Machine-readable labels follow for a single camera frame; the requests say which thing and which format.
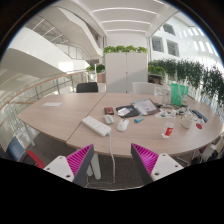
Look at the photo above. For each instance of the green plants atop cabinet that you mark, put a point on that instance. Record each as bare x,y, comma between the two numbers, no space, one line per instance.
123,49

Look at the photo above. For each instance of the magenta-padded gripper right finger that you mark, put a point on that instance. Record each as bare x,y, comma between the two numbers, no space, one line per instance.
165,165

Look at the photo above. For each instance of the row of green hedge plants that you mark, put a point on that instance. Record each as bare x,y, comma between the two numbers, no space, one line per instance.
190,75

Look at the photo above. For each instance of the white paper sheet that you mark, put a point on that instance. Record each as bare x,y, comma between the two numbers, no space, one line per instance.
52,104

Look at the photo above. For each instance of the small grey oval device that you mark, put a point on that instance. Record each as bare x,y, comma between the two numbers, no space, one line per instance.
108,119

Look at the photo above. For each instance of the black tablet case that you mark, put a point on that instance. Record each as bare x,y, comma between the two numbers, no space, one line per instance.
133,112

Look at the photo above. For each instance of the colourful sticker sheet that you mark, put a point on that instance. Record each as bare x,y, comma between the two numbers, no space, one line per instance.
165,114

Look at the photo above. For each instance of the white cabinet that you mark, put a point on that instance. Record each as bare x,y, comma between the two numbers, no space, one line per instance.
126,73

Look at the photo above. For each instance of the ceiling light strips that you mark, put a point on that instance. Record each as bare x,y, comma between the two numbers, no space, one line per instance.
125,22

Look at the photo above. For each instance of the small red black box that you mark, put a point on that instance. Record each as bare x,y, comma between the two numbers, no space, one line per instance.
109,110

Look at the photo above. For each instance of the red and blue chair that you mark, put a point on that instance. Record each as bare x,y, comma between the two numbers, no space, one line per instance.
16,150

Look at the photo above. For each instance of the white computer mouse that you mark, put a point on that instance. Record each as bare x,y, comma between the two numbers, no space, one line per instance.
122,125

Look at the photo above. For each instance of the green cat-print tote bag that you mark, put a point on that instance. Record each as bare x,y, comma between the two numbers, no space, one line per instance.
177,95

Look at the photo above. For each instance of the black chair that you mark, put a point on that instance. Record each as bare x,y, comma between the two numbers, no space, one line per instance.
87,87

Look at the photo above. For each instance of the clear red-labelled water bottle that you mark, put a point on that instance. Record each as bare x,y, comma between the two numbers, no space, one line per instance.
168,131

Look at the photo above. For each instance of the tall clear plastic bottle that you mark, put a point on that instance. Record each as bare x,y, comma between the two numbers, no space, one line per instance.
166,96

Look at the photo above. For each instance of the flat round red coaster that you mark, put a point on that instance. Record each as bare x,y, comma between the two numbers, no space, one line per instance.
199,126

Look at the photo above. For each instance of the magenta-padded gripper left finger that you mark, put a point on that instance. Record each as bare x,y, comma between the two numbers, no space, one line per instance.
58,166

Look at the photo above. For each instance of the teal blue tube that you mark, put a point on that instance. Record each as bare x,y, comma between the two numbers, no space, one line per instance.
139,119

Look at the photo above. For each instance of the potted plant in planter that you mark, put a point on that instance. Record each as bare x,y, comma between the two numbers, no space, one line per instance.
99,71

